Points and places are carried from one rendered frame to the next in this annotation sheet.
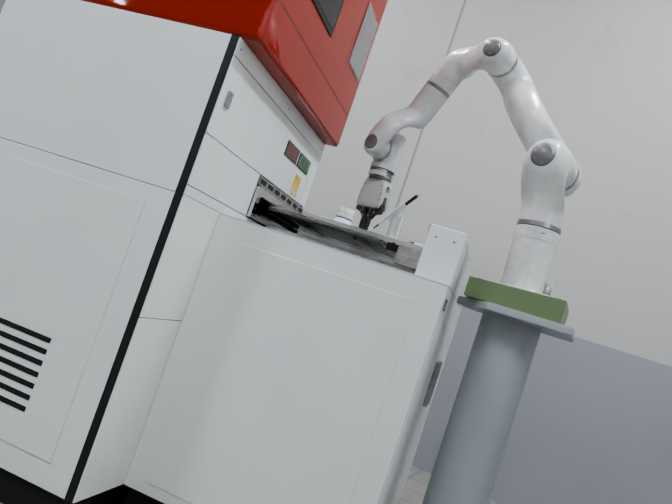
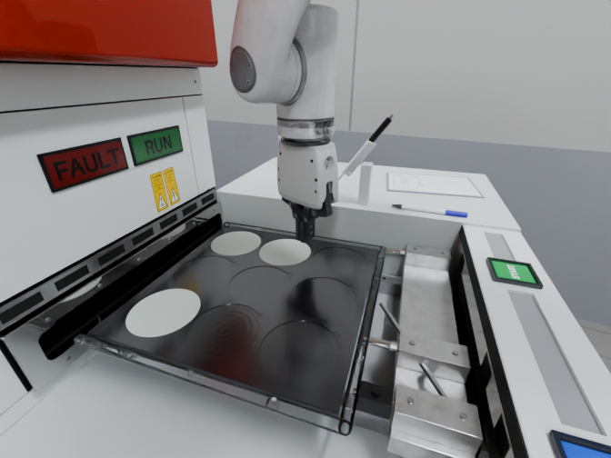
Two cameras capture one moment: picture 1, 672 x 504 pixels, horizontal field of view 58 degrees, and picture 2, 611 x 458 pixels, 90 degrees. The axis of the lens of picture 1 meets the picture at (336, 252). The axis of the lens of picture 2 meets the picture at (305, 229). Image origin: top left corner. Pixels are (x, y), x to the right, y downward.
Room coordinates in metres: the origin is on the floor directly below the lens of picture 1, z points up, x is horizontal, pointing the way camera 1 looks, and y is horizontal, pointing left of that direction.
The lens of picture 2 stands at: (1.53, -0.09, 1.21)
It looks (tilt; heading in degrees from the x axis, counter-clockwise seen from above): 27 degrees down; 3
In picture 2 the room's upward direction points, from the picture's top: straight up
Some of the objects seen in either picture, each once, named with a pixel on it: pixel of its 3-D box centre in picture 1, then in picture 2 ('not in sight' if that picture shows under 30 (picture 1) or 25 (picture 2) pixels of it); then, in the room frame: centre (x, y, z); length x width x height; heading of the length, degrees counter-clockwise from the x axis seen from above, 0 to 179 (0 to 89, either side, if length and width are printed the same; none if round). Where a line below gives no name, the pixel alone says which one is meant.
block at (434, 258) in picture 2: not in sight; (426, 256); (2.04, -0.29, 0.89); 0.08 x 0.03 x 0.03; 75
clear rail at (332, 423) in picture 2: (324, 224); (193, 376); (1.76, 0.06, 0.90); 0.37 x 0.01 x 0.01; 75
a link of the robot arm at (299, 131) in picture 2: (381, 175); (306, 127); (2.00, -0.06, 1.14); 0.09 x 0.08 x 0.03; 49
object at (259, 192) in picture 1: (277, 216); (152, 267); (1.97, 0.22, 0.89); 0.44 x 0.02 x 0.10; 165
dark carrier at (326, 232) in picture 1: (338, 234); (260, 284); (1.93, 0.01, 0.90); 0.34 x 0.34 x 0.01; 75
